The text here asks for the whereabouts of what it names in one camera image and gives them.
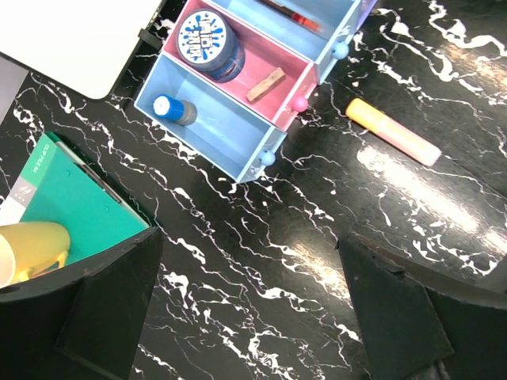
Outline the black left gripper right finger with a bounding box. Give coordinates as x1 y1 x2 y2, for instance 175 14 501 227
337 233 506 379

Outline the red pen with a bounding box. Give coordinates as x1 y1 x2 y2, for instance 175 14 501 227
260 0 322 32

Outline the blue ink bottle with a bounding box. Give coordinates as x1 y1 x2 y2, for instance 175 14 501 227
176 9 246 83

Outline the purple bin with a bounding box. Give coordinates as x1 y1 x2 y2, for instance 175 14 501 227
356 0 378 30

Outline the yellow mug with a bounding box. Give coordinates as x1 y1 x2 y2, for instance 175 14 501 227
1 222 71 287

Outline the black marble pattern mat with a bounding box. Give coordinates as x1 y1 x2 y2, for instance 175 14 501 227
1 1 506 379

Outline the orange highlighter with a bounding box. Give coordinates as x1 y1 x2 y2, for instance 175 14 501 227
345 98 441 167

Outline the blue grey glue stick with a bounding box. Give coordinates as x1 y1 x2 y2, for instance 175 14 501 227
152 95 198 126

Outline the light blue bin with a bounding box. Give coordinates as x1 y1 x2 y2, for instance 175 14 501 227
134 54 287 183
214 0 372 84

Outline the pink bin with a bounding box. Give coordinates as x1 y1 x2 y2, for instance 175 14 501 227
163 1 318 131

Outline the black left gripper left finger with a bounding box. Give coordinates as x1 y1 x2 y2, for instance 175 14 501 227
1 227 162 379

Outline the small whiteboard with red writing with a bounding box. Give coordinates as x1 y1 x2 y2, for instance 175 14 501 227
1 1 162 100

